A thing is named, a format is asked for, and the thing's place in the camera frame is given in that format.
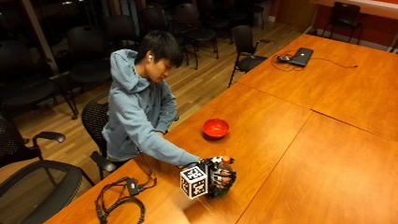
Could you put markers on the green bottle with orange cap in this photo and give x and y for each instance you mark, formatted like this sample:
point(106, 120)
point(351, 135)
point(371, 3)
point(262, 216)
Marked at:
point(225, 160)

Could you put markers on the white marker cube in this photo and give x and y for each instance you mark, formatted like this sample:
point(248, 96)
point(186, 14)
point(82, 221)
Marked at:
point(193, 183)

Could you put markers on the red bowl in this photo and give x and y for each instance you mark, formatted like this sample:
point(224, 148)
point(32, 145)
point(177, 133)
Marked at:
point(216, 128)

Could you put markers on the small black hub box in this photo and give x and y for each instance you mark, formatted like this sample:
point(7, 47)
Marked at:
point(133, 186)

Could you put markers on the the person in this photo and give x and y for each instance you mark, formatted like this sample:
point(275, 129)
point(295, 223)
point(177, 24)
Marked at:
point(138, 105)

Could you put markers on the black mesh office chair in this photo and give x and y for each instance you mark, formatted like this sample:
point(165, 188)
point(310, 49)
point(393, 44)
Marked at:
point(94, 119)

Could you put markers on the small black device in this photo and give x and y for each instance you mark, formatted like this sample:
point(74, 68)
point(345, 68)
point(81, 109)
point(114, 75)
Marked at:
point(283, 58)

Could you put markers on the black armrest office chair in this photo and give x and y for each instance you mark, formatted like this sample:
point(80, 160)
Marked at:
point(246, 51)
point(39, 193)
point(16, 144)

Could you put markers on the white earbud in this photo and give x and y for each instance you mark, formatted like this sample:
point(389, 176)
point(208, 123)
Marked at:
point(149, 57)

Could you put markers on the black laptop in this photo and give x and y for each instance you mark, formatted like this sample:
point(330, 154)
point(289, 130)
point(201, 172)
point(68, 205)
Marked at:
point(301, 56)

